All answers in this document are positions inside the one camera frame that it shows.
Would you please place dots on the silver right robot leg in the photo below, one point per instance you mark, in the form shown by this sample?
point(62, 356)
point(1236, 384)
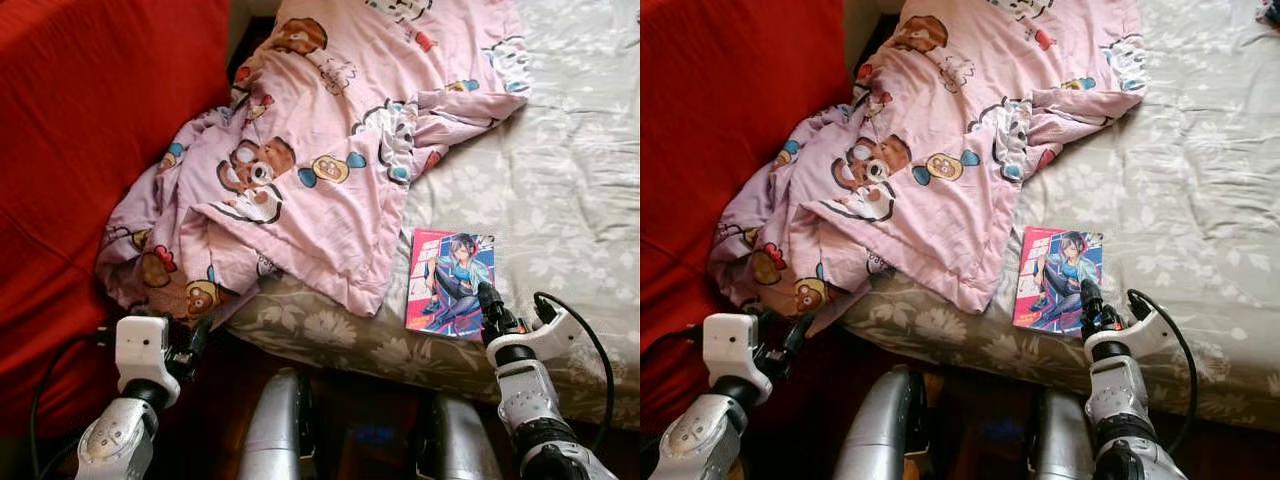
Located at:
point(1060, 440)
point(460, 445)

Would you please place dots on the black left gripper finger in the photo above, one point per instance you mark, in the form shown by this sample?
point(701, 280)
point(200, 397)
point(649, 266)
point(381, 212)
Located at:
point(202, 332)
point(803, 332)

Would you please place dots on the anime cover comic book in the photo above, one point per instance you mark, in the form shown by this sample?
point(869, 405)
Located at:
point(1045, 280)
point(445, 280)

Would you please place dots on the pink cartoon bear blanket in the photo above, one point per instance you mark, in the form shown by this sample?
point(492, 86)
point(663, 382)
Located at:
point(330, 150)
point(940, 150)

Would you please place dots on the silver robot leg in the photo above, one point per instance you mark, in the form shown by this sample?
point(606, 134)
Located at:
point(460, 445)
point(1060, 440)
point(880, 430)
point(275, 430)

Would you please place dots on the beige floral bed sheet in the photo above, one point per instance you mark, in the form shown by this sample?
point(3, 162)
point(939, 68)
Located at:
point(1190, 180)
point(560, 180)

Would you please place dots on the silver left robot leg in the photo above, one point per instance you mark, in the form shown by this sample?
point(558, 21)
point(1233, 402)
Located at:
point(880, 430)
point(275, 430)

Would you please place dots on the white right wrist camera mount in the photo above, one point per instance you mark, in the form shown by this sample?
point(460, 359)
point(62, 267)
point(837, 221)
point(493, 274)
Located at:
point(1150, 335)
point(555, 335)

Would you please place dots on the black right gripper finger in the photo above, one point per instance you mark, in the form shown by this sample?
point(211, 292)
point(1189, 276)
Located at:
point(495, 302)
point(484, 300)
point(1097, 297)
point(1086, 296)

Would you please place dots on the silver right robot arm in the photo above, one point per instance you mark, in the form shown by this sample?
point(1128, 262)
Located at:
point(530, 395)
point(1120, 395)

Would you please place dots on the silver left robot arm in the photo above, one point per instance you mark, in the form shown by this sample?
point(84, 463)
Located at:
point(700, 440)
point(115, 440)

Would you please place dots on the red cushion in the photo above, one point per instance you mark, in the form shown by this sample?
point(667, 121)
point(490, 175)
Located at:
point(730, 150)
point(90, 150)

